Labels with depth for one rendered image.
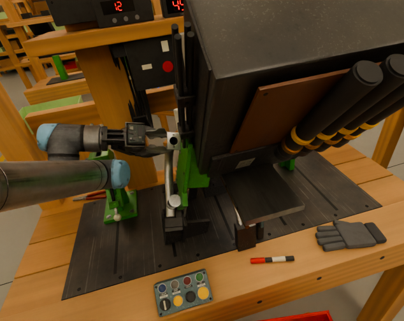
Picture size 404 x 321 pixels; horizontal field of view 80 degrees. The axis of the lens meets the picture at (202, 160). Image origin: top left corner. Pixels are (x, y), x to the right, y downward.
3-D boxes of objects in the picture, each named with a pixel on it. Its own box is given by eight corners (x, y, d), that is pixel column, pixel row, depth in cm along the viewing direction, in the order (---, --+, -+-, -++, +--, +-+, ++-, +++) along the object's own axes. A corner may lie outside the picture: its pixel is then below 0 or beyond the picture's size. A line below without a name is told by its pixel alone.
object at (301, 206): (303, 213, 62) (305, 204, 60) (245, 229, 60) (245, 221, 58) (246, 141, 94) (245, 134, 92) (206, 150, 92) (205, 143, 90)
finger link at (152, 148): (178, 153, 70) (145, 148, 68) (174, 156, 76) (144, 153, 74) (178, 142, 71) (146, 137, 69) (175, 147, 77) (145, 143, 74)
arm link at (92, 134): (87, 154, 70) (88, 127, 72) (104, 154, 71) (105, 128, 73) (82, 148, 63) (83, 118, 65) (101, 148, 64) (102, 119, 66)
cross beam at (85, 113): (322, 78, 115) (325, 58, 110) (36, 137, 99) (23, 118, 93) (315, 76, 119) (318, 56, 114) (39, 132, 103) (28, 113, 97)
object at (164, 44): (187, 82, 81) (180, 32, 72) (136, 92, 79) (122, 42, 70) (181, 72, 91) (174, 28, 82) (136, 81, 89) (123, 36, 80)
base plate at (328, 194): (381, 209, 87) (383, 206, 85) (64, 303, 73) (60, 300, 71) (311, 150, 121) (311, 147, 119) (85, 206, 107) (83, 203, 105)
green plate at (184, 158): (206, 201, 76) (218, 143, 65) (181, 203, 74) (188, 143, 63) (199, 180, 86) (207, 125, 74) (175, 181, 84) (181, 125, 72)
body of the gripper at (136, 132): (146, 148, 67) (99, 147, 63) (145, 155, 75) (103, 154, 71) (146, 121, 68) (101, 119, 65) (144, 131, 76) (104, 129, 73)
